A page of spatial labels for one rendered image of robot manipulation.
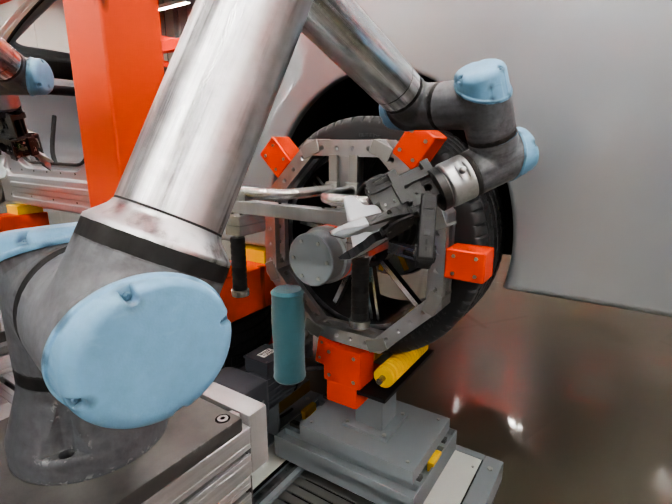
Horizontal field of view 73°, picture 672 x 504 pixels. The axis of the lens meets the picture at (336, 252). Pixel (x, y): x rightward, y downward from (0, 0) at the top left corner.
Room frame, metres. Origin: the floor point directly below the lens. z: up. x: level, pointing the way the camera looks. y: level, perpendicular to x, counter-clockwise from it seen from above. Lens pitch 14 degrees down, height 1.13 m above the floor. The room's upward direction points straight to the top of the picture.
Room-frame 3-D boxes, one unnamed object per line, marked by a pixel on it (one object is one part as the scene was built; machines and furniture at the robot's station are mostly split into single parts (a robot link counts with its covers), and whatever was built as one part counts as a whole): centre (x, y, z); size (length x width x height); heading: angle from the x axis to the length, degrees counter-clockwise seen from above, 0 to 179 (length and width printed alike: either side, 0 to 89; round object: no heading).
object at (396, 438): (1.30, -0.13, 0.32); 0.40 x 0.30 x 0.28; 57
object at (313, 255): (1.10, 0.00, 0.85); 0.21 x 0.14 x 0.14; 147
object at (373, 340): (1.16, -0.04, 0.85); 0.54 x 0.07 x 0.54; 57
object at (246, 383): (1.37, 0.24, 0.26); 0.42 x 0.18 x 0.35; 147
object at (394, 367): (1.17, -0.19, 0.51); 0.29 x 0.06 x 0.06; 147
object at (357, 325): (0.87, -0.05, 0.83); 0.04 x 0.04 x 0.16
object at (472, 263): (0.99, -0.30, 0.85); 0.09 x 0.08 x 0.07; 57
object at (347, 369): (1.19, -0.06, 0.48); 0.16 x 0.12 x 0.17; 147
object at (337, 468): (1.32, -0.10, 0.13); 0.50 x 0.36 x 0.10; 57
